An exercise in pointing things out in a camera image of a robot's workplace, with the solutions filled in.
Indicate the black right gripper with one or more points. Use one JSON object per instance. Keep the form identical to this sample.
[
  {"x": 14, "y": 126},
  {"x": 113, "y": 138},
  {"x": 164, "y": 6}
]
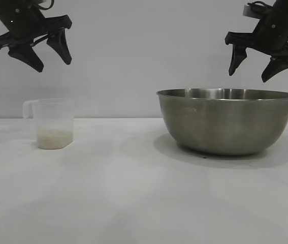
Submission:
[{"x": 273, "y": 30}]

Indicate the stainless steel mixing bowl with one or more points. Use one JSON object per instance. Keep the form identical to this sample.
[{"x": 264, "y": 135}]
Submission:
[{"x": 225, "y": 127}]

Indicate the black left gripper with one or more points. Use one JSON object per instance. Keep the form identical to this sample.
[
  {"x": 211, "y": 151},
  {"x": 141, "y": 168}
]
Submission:
[{"x": 19, "y": 23}]

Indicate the clear plastic measuring cup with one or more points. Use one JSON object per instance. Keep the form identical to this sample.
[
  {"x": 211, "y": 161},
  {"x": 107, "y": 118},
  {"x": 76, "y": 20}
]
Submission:
[{"x": 53, "y": 114}]

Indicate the white rice grains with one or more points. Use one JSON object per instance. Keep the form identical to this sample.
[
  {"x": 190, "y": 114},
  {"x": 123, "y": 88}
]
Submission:
[{"x": 53, "y": 139}]

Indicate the white tablecloth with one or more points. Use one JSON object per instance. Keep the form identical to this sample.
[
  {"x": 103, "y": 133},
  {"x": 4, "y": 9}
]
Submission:
[{"x": 143, "y": 203}]

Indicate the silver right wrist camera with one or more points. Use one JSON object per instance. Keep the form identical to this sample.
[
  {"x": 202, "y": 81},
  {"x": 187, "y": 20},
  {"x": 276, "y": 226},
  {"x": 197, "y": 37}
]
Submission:
[{"x": 248, "y": 11}]

